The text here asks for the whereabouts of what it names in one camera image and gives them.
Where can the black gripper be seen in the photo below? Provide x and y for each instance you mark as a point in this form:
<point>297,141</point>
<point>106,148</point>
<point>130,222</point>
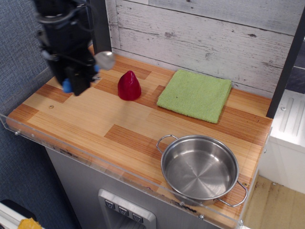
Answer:
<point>64,39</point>

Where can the blue handled metal spoon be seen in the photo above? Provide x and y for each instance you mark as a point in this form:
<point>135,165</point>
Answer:
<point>78,80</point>

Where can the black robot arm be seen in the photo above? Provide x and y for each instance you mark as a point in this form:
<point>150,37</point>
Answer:
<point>61,8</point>

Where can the red strawberry shaped toy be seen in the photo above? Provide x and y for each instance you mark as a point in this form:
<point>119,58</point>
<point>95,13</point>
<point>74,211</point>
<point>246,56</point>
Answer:
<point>129,88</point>

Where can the clear acrylic table guard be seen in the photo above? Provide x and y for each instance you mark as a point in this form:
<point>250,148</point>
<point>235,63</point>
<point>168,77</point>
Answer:
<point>107,132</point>

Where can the grey cabinet with dispenser panel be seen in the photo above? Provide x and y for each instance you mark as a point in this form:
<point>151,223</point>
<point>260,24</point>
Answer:
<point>102,200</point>

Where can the green folded cloth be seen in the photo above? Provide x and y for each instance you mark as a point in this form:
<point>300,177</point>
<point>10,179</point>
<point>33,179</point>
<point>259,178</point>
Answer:
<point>195,95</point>

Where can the yellow black object corner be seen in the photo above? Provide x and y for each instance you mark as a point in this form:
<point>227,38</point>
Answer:
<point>15,216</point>

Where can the stainless steel pot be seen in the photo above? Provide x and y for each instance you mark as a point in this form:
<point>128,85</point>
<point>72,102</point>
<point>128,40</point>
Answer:
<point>200,169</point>

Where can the white ribbed side unit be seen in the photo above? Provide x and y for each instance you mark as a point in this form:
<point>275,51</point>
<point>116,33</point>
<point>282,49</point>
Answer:
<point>283,157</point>

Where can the dark left vertical post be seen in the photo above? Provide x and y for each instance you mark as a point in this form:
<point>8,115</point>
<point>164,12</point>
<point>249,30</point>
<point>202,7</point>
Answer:
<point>100,34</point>

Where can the dark vertical post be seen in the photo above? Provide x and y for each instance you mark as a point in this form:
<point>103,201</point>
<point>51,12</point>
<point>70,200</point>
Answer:
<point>288,66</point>
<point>100,34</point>

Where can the dark right vertical post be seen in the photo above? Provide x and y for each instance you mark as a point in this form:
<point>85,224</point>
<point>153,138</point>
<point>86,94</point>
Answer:
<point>288,66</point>

